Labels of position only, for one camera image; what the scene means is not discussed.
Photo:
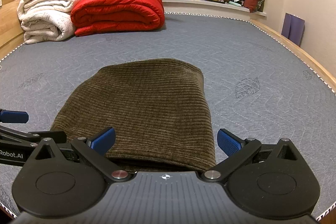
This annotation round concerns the purple board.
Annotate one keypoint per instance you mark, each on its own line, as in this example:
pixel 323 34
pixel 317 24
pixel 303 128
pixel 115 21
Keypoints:
pixel 292 27

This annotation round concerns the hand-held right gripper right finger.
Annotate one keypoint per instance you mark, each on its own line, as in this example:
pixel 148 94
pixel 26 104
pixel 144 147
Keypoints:
pixel 229 142

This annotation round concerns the white window sill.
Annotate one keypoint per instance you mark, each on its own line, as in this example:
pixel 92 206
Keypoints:
pixel 204 5

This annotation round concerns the grey quilted mattress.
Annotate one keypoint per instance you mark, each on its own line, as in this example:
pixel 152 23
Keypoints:
pixel 262 108

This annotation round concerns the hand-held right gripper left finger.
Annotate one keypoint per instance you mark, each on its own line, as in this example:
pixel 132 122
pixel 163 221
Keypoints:
pixel 103 140

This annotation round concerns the red folded quilt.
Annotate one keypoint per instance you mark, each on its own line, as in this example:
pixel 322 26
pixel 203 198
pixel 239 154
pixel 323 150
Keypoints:
pixel 118 8

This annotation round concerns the white folded blanket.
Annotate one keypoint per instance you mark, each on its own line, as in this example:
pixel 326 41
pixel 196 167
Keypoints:
pixel 44 14

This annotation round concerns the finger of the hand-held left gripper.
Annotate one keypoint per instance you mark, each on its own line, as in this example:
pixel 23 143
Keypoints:
pixel 26 136
pixel 14 117

